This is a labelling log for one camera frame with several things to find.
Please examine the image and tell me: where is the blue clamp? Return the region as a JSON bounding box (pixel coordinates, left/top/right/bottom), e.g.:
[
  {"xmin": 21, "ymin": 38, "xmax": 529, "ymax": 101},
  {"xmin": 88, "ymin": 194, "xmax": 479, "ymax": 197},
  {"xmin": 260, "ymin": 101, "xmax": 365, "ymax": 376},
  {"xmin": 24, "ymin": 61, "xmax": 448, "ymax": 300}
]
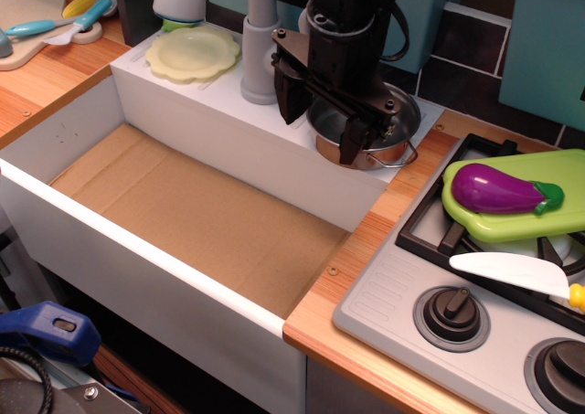
[{"xmin": 1, "ymin": 301, "xmax": 101, "ymax": 366}]

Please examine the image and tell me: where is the black left stove knob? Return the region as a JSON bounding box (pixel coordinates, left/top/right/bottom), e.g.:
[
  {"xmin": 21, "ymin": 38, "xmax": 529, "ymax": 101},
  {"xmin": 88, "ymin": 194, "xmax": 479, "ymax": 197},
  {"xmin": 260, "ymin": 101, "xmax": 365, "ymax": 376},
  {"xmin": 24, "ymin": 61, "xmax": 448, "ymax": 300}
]
[{"xmin": 412, "ymin": 286, "xmax": 491, "ymax": 354}]

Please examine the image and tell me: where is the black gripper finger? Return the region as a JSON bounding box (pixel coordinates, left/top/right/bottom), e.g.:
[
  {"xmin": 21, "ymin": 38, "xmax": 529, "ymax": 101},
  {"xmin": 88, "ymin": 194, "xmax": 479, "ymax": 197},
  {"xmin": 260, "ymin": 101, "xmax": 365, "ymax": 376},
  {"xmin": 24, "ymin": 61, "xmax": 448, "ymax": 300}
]
[
  {"xmin": 274, "ymin": 64, "xmax": 313, "ymax": 125},
  {"xmin": 339, "ymin": 115, "xmax": 379, "ymax": 165}
]

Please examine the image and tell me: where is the purple toy eggplant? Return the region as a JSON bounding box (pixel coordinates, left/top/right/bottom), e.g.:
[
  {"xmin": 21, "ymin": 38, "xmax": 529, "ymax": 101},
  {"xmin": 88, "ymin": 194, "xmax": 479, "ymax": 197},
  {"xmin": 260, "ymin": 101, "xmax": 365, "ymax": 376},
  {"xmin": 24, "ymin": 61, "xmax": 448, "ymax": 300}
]
[{"xmin": 451, "ymin": 163, "xmax": 565, "ymax": 216}]

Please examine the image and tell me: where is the teal bin centre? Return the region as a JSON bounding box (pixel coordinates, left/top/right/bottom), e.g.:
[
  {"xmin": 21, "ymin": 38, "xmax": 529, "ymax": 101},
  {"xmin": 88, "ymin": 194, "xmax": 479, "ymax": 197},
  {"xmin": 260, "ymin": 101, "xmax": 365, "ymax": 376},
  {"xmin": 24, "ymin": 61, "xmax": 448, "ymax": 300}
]
[{"xmin": 207, "ymin": 0, "xmax": 460, "ymax": 73}]

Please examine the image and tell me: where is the white toy knife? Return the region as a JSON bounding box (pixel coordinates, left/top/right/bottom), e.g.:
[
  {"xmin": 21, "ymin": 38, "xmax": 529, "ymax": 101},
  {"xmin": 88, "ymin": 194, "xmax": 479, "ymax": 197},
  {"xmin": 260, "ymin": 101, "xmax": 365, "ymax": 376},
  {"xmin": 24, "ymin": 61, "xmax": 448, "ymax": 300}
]
[{"xmin": 449, "ymin": 252, "xmax": 584, "ymax": 313}]

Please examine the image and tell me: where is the black right stove knob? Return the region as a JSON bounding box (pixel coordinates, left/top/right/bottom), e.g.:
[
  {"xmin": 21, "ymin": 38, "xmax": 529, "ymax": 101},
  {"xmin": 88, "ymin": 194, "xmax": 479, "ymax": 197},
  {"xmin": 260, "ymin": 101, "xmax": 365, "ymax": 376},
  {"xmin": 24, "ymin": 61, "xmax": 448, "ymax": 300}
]
[{"xmin": 524, "ymin": 338, "xmax": 584, "ymax": 413}]

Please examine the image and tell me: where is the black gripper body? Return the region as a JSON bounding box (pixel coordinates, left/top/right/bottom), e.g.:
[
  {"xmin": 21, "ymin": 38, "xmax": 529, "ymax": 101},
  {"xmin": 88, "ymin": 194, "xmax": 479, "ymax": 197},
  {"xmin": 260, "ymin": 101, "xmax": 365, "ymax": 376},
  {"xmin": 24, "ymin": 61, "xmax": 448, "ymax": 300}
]
[{"xmin": 272, "ymin": 20, "xmax": 394, "ymax": 134}]

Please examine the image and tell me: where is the green cutting board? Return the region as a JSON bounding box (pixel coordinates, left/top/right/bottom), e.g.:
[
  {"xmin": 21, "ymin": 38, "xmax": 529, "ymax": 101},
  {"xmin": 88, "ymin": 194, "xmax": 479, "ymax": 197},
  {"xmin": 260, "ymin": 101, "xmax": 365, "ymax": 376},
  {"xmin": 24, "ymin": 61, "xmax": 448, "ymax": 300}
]
[{"xmin": 441, "ymin": 149, "xmax": 584, "ymax": 243}]

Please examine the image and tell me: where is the grey toy stove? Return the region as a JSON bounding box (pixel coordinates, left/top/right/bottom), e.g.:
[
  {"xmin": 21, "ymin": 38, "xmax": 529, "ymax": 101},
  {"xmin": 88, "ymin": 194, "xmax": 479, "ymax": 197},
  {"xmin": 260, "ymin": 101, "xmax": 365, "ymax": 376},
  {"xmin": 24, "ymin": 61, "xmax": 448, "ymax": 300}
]
[{"xmin": 332, "ymin": 133, "xmax": 585, "ymax": 414}]

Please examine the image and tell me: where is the small steel pot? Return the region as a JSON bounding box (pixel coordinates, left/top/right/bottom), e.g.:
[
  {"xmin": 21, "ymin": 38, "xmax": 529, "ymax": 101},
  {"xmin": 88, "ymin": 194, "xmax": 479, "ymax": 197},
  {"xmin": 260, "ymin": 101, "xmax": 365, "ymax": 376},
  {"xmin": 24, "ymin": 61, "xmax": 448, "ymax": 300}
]
[{"xmin": 306, "ymin": 84, "xmax": 421, "ymax": 171}]

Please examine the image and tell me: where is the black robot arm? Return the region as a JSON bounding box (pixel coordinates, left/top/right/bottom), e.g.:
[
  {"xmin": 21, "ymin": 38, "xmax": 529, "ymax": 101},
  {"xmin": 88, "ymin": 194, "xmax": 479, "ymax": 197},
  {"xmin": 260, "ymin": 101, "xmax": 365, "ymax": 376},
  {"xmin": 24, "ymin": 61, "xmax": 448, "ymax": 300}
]
[{"xmin": 272, "ymin": 0, "xmax": 410, "ymax": 165}]

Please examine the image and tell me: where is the teal bin right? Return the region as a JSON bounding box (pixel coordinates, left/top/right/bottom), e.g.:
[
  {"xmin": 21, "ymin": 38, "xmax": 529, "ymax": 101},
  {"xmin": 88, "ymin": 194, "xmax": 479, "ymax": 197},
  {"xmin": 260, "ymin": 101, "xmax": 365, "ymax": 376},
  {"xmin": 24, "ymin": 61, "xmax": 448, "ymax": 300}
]
[{"xmin": 499, "ymin": 0, "xmax": 584, "ymax": 131}]

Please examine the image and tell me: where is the beige cutting board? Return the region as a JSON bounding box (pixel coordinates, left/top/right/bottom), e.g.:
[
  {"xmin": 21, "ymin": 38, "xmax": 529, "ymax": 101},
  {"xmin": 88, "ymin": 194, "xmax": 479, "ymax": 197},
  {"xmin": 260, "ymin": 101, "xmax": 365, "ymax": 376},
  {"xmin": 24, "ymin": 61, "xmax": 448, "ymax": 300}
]
[{"xmin": 0, "ymin": 0, "xmax": 104, "ymax": 72}]

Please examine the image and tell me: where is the teal bin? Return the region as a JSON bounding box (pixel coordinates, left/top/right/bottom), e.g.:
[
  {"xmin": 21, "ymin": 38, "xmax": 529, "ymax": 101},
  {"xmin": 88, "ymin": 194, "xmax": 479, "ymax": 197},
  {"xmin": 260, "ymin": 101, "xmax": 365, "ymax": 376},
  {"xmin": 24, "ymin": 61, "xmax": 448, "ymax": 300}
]
[
  {"xmin": 499, "ymin": 0, "xmax": 584, "ymax": 131},
  {"xmin": 207, "ymin": 0, "xmax": 460, "ymax": 73}
]

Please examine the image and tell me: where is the blue handled white spatula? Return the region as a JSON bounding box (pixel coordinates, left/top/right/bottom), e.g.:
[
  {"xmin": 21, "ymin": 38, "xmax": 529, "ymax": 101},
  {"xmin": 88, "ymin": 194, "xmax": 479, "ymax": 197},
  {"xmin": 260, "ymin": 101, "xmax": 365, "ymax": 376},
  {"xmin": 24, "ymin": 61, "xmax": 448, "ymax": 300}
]
[{"xmin": 44, "ymin": 0, "xmax": 113, "ymax": 46}]

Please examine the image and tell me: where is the black braided cable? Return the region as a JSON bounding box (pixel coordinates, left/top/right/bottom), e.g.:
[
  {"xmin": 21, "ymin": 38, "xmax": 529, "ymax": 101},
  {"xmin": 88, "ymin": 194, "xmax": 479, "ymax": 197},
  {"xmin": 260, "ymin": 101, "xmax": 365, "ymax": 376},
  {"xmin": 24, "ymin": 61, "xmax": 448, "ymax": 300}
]
[{"xmin": 0, "ymin": 345, "xmax": 55, "ymax": 414}]

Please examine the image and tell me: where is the white toy sink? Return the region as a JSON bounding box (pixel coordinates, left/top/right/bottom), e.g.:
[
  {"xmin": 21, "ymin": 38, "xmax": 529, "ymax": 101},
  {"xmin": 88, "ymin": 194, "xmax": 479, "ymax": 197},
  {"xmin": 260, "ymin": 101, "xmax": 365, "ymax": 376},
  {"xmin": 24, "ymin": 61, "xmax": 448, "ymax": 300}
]
[{"xmin": 0, "ymin": 24, "xmax": 446, "ymax": 414}]

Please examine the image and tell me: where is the grey metal bracket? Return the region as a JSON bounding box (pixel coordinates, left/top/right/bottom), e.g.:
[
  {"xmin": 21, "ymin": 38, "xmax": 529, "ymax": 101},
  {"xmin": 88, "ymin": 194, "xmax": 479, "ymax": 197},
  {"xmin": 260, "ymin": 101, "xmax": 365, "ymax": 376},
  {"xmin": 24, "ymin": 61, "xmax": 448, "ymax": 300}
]
[{"xmin": 48, "ymin": 384, "xmax": 152, "ymax": 414}]

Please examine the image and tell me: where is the white green bottle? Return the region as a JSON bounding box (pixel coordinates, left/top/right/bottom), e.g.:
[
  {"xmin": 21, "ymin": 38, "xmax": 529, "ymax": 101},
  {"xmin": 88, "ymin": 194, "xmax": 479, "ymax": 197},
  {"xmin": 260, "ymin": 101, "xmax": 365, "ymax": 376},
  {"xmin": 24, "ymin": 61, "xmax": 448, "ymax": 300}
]
[{"xmin": 153, "ymin": 0, "xmax": 207, "ymax": 32}]

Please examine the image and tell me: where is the grey toy faucet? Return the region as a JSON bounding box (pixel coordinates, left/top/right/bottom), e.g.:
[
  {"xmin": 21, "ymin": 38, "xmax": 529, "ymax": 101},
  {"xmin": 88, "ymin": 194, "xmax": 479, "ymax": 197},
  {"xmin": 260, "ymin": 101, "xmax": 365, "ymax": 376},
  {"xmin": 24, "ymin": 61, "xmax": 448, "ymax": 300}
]
[{"xmin": 240, "ymin": 0, "xmax": 281, "ymax": 105}]

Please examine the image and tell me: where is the pale yellow plate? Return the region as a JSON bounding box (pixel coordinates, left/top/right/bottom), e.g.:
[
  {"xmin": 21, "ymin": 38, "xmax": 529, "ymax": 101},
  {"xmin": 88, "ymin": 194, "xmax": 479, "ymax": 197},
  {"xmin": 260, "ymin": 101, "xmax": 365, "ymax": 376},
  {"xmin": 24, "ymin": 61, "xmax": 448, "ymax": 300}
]
[{"xmin": 145, "ymin": 27, "xmax": 240, "ymax": 84}]

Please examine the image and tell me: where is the blue handled spoon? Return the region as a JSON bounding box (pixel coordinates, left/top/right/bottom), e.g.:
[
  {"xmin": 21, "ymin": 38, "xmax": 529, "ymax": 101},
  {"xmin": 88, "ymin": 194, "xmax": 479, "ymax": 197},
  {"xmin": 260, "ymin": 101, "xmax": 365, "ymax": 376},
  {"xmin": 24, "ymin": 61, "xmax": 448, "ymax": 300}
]
[{"xmin": 4, "ymin": 0, "xmax": 117, "ymax": 37}]

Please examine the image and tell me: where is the black stove knob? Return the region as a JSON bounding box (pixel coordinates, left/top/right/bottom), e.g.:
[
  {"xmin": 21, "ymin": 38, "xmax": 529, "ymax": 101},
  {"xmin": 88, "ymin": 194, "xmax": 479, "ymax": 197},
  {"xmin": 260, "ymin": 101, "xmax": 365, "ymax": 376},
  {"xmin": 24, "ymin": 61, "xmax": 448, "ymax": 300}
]
[
  {"xmin": 524, "ymin": 338, "xmax": 584, "ymax": 413},
  {"xmin": 412, "ymin": 286, "xmax": 491, "ymax": 354}
]

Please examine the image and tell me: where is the yellow toy corn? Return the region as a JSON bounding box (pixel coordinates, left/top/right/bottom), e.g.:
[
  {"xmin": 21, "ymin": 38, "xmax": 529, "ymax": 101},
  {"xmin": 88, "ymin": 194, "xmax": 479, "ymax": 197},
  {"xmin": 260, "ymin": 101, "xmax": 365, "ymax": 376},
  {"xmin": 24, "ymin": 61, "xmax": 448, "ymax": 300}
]
[{"xmin": 61, "ymin": 0, "xmax": 97, "ymax": 18}]

